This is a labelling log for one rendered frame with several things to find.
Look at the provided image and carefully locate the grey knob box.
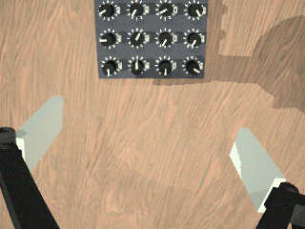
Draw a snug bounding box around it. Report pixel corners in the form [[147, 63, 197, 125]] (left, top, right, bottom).
[[93, 0, 208, 79]]

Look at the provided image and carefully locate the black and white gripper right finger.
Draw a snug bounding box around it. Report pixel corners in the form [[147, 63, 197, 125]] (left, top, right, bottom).
[[230, 127, 305, 229]]

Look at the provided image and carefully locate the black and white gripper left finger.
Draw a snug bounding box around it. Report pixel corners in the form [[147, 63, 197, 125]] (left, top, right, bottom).
[[0, 95, 63, 229]]

